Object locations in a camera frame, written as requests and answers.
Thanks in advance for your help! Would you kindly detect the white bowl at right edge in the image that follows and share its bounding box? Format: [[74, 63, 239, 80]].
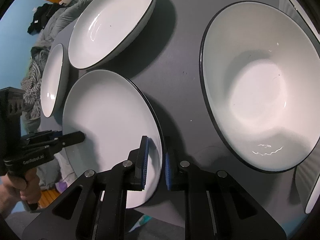
[[288, 0, 319, 40]]

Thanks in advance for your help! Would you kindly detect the white deep plate black rim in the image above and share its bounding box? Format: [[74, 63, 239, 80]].
[[68, 0, 156, 69]]

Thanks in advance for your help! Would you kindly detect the striped grey white garment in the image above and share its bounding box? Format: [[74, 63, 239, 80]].
[[21, 59, 43, 120]]

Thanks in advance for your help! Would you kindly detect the grey bed duvet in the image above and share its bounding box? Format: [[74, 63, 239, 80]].
[[21, 0, 93, 134]]

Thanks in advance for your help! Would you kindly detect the large white bowl black rim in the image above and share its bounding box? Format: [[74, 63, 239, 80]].
[[200, 1, 319, 173]]

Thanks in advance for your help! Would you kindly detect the person's left hand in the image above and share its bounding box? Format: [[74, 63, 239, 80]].
[[1, 168, 41, 218]]

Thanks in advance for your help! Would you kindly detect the small white plate left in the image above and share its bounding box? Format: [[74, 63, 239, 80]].
[[41, 43, 69, 118]]

